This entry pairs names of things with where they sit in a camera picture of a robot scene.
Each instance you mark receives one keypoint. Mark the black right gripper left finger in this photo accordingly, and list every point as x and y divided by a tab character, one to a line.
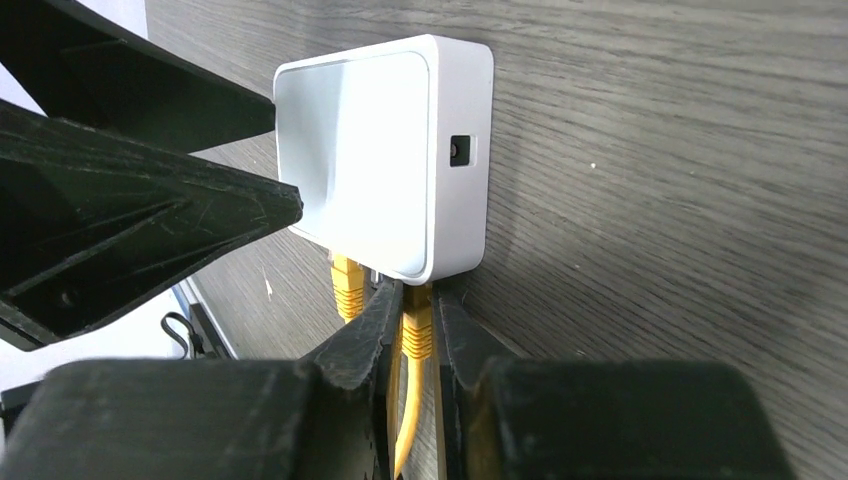
327	415

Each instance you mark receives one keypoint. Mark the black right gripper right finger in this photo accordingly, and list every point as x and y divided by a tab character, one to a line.
501	416

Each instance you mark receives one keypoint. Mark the white switch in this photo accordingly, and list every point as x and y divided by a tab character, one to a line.
389	146

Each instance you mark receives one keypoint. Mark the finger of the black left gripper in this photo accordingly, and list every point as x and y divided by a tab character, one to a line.
93	225
79	66

